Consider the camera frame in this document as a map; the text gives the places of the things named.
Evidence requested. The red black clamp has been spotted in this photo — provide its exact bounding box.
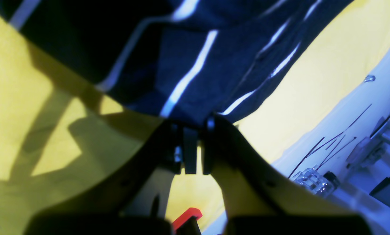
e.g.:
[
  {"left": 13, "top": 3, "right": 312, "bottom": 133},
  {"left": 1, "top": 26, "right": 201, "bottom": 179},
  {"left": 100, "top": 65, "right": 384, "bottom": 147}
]
[{"left": 172, "top": 207, "right": 203, "bottom": 235}]

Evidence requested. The yellow table cloth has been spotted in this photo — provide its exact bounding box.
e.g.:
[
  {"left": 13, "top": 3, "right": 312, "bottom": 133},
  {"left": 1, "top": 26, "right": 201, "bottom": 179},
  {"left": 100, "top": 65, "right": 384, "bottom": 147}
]
[{"left": 0, "top": 0, "right": 390, "bottom": 235}]

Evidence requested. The navy white striped T-shirt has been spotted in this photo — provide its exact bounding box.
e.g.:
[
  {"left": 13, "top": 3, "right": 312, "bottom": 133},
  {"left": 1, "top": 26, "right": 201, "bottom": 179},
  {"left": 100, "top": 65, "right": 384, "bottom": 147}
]
[{"left": 0, "top": 0, "right": 351, "bottom": 126}]

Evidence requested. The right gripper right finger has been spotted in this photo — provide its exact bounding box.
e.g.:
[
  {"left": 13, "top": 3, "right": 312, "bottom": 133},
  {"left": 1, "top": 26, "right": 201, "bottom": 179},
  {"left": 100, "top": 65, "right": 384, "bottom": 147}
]
[{"left": 204, "top": 116, "right": 372, "bottom": 235}]

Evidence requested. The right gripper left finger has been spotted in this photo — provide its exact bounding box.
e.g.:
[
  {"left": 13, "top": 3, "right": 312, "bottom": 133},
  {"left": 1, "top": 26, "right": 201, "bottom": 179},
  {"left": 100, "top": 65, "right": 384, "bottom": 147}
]
[{"left": 25, "top": 121, "right": 198, "bottom": 235}]

